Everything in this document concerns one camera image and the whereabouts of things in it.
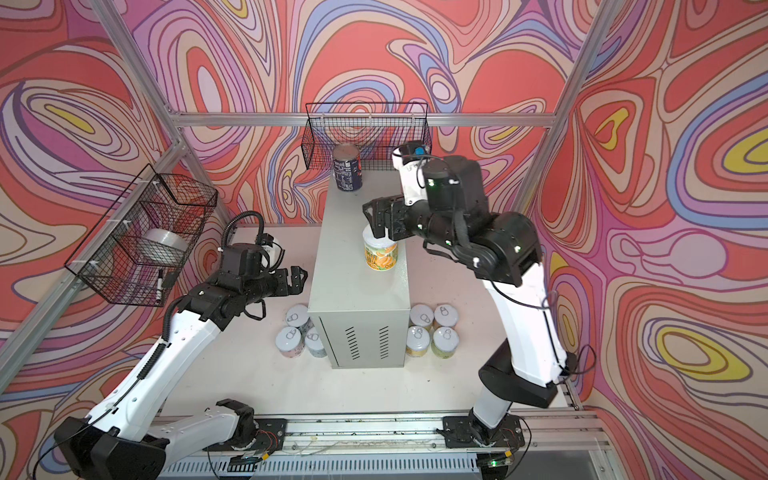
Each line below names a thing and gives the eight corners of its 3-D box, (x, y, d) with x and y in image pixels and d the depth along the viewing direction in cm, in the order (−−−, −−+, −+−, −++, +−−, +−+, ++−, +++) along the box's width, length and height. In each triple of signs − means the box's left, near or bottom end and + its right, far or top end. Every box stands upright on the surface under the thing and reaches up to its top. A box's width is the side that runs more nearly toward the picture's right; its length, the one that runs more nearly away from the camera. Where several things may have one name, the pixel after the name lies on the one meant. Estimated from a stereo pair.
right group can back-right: (428, 323, 95) (431, 313, 90) (442, 310, 99) (445, 299, 94) (443, 336, 93) (447, 326, 88) (456, 321, 96) (460, 311, 91)
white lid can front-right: (313, 362, 87) (309, 354, 82) (305, 342, 91) (300, 333, 86) (328, 354, 88) (325, 346, 84) (319, 335, 92) (316, 326, 88)
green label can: (432, 358, 87) (435, 351, 83) (430, 334, 92) (432, 326, 88) (457, 358, 87) (461, 351, 83) (453, 334, 92) (457, 326, 88)
